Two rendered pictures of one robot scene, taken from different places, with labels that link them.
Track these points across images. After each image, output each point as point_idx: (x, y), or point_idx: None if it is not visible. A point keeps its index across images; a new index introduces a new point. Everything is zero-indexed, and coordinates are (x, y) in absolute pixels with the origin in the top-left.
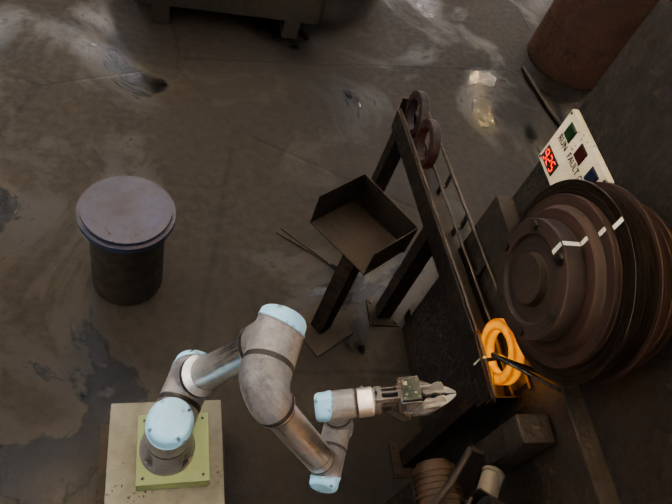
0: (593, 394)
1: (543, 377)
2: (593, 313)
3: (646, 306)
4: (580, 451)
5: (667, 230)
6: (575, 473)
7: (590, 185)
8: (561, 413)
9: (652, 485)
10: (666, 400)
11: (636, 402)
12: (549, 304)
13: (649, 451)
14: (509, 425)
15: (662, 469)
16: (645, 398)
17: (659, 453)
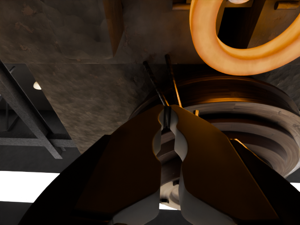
0: (135, 66)
1: (174, 39)
2: None
3: None
4: (73, 61)
5: None
6: (46, 41)
7: None
8: (119, 51)
9: (56, 88)
10: (112, 118)
11: (116, 101)
12: (177, 195)
13: (81, 96)
14: (96, 36)
15: (68, 100)
16: (117, 108)
17: (79, 102)
